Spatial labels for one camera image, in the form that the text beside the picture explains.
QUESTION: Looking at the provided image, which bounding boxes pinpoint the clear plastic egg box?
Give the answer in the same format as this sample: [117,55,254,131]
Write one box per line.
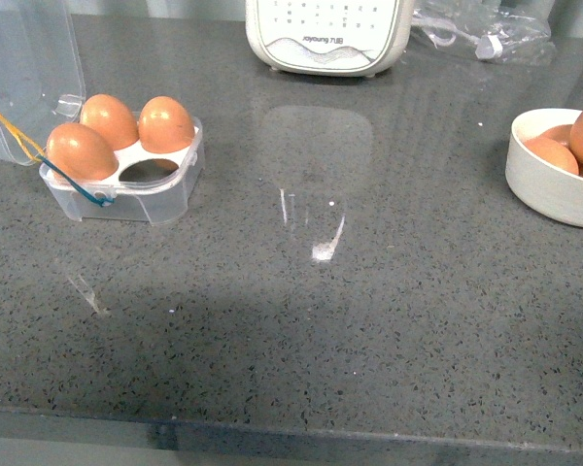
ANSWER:
[0,1,205,224]

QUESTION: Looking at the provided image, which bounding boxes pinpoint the teal rubber band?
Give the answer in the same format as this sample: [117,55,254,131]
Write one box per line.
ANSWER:
[39,155,114,207]

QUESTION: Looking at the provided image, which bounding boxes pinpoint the white rice cooker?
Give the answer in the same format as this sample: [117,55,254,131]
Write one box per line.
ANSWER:
[245,0,414,77]

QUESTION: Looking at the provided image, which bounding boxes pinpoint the white round bowl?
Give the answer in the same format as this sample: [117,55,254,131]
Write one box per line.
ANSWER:
[505,108,583,227]

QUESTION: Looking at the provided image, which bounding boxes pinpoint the clear plastic bag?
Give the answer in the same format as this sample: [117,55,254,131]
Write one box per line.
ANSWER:
[411,1,556,66]

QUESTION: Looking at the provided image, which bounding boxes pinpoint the yellow rubber band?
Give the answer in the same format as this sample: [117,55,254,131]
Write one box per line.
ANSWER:
[0,112,46,163]

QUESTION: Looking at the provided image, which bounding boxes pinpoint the white power cable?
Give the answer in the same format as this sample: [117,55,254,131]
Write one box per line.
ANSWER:
[411,10,503,61]

